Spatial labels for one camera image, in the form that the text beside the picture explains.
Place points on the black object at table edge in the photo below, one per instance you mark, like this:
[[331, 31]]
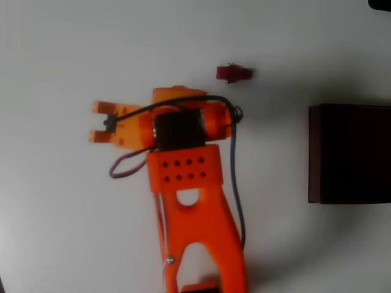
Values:
[[380, 4]]

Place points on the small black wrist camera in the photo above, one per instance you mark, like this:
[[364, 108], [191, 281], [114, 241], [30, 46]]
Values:
[[110, 123]]

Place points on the small red toy figure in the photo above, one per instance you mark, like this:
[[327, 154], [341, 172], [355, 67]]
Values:
[[230, 73]]

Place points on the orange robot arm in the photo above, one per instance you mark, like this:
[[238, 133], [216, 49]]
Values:
[[198, 226]]

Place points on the orange camera mount bracket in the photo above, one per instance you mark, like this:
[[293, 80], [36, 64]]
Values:
[[128, 128]]

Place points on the dark brown box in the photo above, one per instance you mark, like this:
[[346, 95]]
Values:
[[351, 155]]

